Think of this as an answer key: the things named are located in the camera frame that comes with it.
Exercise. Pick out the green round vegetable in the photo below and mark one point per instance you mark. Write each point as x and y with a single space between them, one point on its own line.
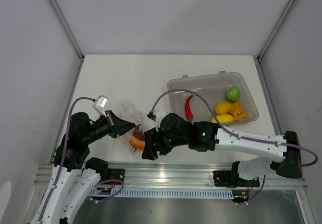
233 94

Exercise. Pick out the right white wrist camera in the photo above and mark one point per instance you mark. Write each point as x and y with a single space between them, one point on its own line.
152 120

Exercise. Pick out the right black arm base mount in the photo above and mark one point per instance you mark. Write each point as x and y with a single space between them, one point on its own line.
232 180

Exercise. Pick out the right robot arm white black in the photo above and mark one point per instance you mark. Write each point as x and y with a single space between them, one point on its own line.
273 153

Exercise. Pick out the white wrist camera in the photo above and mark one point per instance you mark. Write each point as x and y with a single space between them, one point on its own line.
152 120
99 104

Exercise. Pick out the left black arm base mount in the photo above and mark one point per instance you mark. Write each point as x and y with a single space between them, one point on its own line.
116 174

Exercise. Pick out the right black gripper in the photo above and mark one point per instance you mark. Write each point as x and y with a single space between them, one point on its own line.
152 137

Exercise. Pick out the orange potato piece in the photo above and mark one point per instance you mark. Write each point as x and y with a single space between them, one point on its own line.
240 116

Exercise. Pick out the yellow lemon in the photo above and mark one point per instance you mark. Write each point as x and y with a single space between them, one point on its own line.
223 108

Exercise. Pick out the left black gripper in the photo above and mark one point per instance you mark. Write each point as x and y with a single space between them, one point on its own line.
117 126

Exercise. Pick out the aluminium rail beam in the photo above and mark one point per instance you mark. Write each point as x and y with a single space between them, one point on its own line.
176 176

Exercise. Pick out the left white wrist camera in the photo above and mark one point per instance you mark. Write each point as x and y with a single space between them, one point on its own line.
99 104

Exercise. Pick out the white slotted cable duct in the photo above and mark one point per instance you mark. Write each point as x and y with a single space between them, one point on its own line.
208 193

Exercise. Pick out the left aluminium frame post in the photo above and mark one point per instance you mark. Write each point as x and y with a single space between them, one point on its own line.
66 28

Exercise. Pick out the right aluminium frame post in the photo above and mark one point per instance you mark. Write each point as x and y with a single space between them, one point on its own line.
290 5

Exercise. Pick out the yellow mango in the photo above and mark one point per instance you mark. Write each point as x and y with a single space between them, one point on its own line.
223 119

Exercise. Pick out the red chili pepper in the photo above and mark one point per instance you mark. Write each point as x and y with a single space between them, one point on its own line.
188 111

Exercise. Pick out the grey translucent plastic bin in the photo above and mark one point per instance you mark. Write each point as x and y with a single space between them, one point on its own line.
213 88

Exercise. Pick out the clear zip top bag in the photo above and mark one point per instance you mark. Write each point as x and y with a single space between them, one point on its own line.
128 111

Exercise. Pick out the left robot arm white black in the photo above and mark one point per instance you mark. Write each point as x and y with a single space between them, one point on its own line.
73 176

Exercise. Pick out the aluminium frame post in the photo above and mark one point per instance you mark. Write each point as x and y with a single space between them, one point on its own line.
66 28
290 5

